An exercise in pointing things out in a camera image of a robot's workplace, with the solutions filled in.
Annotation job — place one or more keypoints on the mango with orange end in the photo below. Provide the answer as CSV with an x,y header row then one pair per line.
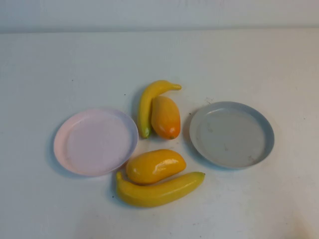
x,y
165,117

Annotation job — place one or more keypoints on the slim yellow banana green tip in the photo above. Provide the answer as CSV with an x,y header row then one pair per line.
x,y
144,109

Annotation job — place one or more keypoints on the glossy yellow mango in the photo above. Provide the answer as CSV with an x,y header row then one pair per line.
x,y
152,166

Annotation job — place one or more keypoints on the thick yellow banana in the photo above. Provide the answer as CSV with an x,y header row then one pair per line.
x,y
154,195

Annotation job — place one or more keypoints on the pink round plate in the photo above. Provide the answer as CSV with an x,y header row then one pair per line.
x,y
94,144

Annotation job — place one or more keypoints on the grey-blue round plate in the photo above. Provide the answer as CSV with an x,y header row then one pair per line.
x,y
231,137

